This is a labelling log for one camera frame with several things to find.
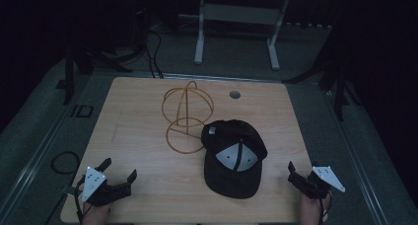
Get black looped floor cable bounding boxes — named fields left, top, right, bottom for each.
left=50, top=151, right=82, bottom=176

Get person's left hand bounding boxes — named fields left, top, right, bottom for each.
left=81, top=200, right=111, bottom=225

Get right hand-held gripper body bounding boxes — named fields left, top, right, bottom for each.
left=288, top=166, right=346, bottom=200

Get orange wire hat stand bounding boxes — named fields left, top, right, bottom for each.
left=161, top=80, right=216, bottom=155

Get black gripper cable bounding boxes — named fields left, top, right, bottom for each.
left=315, top=190, right=333, bottom=225
left=73, top=177, right=87, bottom=225

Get black hanging cables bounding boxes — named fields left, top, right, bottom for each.
left=143, top=24, right=166, bottom=79

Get white metal desk frame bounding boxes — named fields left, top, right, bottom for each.
left=178, top=0, right=292, bottom=71

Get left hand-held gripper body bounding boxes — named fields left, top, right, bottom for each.
left=75, top=166, right=132, bottom=208

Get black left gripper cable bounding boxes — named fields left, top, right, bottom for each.
left=73, top=177, right=87, bottom=225

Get black metal stand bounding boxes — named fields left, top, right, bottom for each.
left=55, top=37, right=147, bottom=107
left=282, top=46, right=364, bottom=122

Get person's right hand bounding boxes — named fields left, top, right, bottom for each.
left=300, top=191, right=330, bottom=225

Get black baseball cap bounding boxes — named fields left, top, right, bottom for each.
left=200, top=118, right=269, bottom=200

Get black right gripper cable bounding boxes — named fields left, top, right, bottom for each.
left=315, top=190, right=333, bottom=225

